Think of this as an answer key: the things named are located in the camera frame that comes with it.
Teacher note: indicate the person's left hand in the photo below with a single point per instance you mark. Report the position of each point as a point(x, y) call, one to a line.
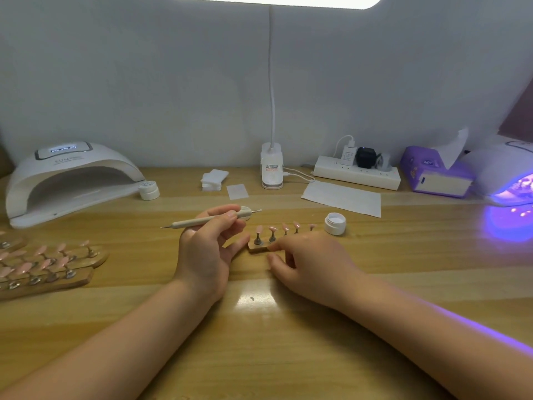
point(204, 258)

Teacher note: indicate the person's right hand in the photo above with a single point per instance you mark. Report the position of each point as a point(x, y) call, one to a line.
point(321, 266)

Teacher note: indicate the grey dotting pen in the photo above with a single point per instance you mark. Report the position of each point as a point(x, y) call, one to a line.
point(187, 220)

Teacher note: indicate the white gel jar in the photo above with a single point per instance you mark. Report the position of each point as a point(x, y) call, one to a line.
point(335, 224)

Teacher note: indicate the wooden nail holder strip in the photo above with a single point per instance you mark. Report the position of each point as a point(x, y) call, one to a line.
point(260, 246)

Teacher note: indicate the white nail lamp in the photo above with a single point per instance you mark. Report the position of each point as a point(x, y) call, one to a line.
point(504, 166)
point(71, 173)

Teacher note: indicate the wooden stands with pink nails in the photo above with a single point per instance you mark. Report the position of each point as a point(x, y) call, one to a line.
point(46, 266)

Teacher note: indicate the person's right forearm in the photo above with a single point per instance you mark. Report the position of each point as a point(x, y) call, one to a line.
point(445, 350)

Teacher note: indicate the person's left forearm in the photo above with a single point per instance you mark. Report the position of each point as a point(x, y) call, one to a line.
point(104, 358)

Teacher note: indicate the white desk lamp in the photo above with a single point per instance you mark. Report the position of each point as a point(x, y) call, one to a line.
point(271, 166)

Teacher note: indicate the white paper sheet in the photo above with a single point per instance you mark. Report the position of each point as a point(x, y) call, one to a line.
point(341, 199)

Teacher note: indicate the small white paper square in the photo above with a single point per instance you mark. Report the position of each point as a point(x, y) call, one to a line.
point(237, 191)

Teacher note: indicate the stack of white cotton pads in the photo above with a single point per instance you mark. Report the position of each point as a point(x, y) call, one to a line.
point(215, 180)

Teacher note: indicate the small closed white jar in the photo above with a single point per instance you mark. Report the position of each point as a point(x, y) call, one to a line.
point(149, 190)

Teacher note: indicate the white power strip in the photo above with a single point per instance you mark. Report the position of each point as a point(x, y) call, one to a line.
point(358, 173)

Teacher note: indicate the white charger plug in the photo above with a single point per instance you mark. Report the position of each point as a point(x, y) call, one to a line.
point(348, 155)

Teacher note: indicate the black plug adapter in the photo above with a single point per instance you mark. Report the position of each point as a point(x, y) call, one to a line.
point(366, 157)

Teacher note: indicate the grey plug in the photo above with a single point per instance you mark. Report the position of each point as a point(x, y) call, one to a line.
point(385, 161)

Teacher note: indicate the purple tissue box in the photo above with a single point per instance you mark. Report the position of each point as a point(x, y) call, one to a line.
point(421, 170)

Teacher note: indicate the white tissue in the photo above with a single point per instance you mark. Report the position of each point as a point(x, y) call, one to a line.
point(454, 148)

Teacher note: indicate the brown cardboard box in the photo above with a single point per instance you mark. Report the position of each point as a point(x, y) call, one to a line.
point(5, 162)

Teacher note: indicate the brown wooden board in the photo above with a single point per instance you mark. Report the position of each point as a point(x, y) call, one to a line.
point(518, 112)

